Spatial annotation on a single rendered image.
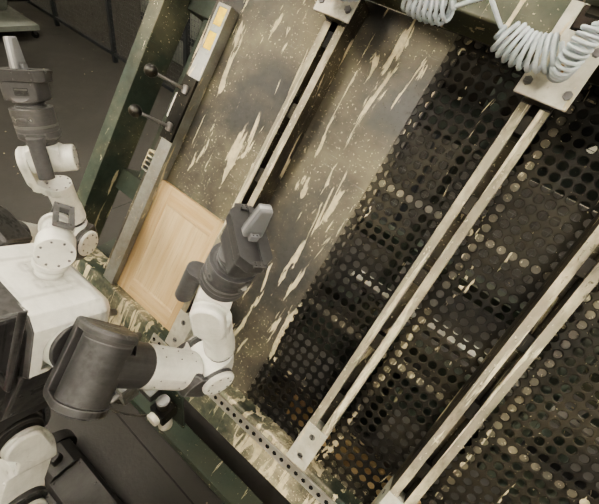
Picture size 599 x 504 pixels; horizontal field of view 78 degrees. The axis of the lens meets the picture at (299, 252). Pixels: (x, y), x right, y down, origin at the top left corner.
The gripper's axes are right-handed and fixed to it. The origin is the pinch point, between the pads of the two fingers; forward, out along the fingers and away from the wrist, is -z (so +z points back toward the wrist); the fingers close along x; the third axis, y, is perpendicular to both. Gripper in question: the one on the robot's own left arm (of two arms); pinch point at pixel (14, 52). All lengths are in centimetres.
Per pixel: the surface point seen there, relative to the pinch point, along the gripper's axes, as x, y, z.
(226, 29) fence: 38, -37, -6
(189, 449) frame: 19, -6, 152
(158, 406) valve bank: 22, 15, 94
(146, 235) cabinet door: 11, -19, 54
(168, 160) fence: 19.6, -26.8, 30.4
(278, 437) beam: 60, 24, 91
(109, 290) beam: -2, -12, 72
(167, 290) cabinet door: 20, -8, 68
